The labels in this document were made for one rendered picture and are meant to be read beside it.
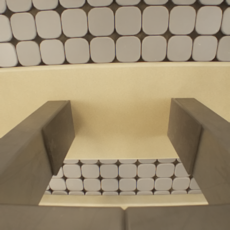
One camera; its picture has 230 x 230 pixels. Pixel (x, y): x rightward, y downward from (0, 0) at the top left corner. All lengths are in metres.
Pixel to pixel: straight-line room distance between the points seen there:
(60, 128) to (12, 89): 0.09
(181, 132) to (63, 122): 0.12
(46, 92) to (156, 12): 0.15
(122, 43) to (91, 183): 0.22
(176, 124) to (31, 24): 0.19
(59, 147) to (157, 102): 0.12
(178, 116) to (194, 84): 0.05
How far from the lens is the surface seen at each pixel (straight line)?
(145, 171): 0.27
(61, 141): 0.17
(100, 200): 0.30
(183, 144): 0.17
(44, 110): 0.17
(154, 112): 0.20
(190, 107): 0.17
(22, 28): 0.23
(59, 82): 0.19
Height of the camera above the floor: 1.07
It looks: 67 degrees down
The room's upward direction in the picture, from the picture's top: 177 degrees counter-clockwise
